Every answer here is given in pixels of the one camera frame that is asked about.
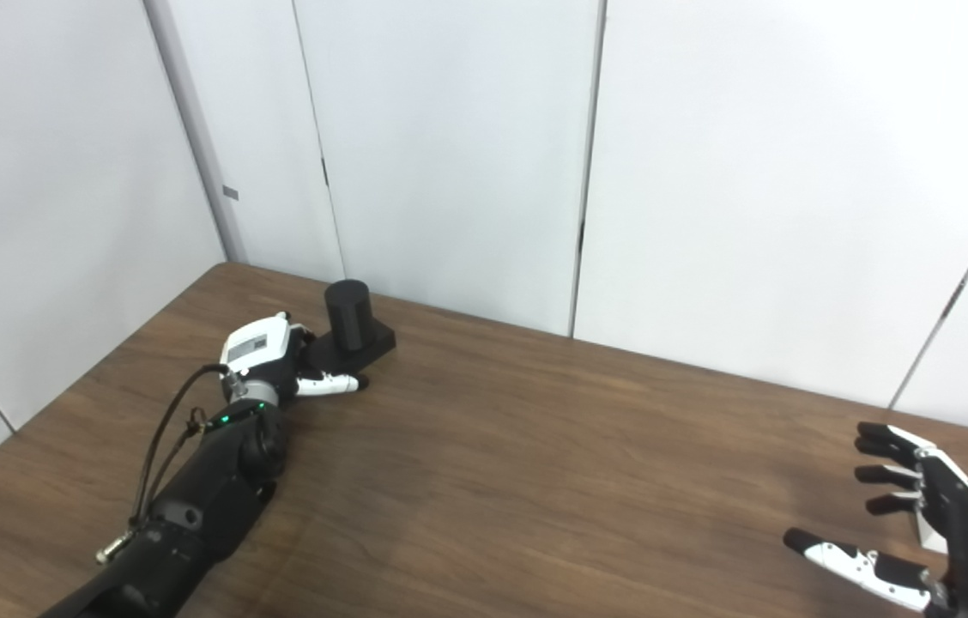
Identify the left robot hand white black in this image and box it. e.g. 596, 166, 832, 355
220, 312, 369, 404

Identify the black peg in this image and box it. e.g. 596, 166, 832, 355
302, 280, 397, 379

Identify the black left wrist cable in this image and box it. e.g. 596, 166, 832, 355
95, 364, 232, 565

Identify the grey wall corner post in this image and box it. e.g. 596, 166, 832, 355
143, 0, 249, 263

